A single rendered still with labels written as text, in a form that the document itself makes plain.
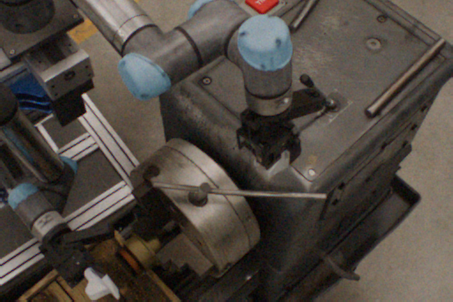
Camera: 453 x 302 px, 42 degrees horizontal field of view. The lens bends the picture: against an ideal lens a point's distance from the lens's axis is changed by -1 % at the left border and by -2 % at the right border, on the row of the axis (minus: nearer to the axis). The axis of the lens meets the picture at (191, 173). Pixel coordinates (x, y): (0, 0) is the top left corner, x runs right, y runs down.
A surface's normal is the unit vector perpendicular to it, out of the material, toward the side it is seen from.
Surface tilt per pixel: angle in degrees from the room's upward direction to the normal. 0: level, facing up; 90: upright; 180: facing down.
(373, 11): 0
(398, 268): 0
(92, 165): 0
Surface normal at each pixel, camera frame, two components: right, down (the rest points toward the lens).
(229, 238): 0.54, 0.29
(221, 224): 0.43, 0.11
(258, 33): -0.15, -0.56
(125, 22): -0.21, -0.27
